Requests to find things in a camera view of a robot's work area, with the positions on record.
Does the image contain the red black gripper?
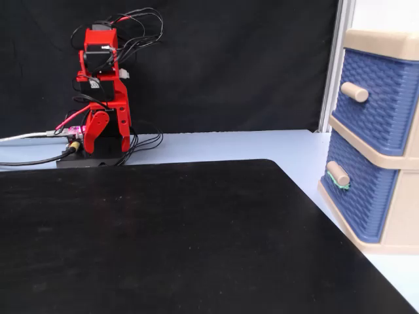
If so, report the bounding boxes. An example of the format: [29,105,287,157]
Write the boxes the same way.
[75,69,132,153]

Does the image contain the blue drawer green-banded handle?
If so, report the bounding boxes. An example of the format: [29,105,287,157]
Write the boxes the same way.
[319,131,399,243]

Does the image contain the beige plastic drawer cabinet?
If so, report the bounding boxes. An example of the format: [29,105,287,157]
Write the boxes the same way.
[317,28,419,255]

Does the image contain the controller circuit board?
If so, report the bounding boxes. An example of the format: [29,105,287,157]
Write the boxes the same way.
[64,125,88,140]

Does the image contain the black rectangular mat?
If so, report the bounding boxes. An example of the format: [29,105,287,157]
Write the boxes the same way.
[0,159,419,314]

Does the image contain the black backdrop cloth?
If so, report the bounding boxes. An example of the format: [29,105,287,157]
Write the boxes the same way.
[0,0,340,140]

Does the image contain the green rubber band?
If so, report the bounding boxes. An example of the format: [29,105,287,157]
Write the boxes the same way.
[325,170,352,191]

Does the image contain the red wire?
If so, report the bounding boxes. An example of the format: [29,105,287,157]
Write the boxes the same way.
[56,103,94,132]

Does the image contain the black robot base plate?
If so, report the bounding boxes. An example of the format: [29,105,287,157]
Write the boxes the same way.
[56,148,132,169]

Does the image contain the black power cable with ferrite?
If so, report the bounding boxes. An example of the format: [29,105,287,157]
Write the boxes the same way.
[0,148,71,167]

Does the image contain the silver USB cable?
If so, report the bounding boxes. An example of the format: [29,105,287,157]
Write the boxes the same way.
[0,130,66,143]

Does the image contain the black servo cable bundle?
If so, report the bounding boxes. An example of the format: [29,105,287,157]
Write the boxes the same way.
[70,8,164,166]

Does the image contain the aluminium frame profile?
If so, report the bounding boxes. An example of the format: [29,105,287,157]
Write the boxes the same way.
[318,0,357,133]

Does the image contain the blue drawer plain beige handle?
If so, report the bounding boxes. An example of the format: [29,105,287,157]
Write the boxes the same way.
[331,48,419,157]

